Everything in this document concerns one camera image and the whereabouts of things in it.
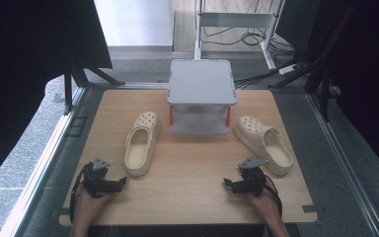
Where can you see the cream clog shoe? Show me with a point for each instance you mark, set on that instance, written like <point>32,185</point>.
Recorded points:
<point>142,144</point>
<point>265,144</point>

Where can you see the black curtain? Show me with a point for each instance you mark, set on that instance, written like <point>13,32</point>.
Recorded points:
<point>29,65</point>
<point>365,72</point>

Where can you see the black tripod stand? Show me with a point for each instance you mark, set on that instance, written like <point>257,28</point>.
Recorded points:
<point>79,77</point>

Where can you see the white power strip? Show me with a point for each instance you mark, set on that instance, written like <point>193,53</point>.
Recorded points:
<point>288,69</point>

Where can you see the white metal stand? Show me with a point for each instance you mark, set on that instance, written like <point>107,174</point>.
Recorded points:
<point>232,20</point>

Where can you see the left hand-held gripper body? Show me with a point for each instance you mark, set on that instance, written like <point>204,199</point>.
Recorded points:
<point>96,183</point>

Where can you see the black metal stand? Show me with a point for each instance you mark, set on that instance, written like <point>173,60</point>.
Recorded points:
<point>319,75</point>

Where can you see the grey two-tier shoe rack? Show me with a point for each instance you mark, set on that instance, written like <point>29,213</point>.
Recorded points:
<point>201,82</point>

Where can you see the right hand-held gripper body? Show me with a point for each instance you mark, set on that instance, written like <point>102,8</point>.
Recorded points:
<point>251,180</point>

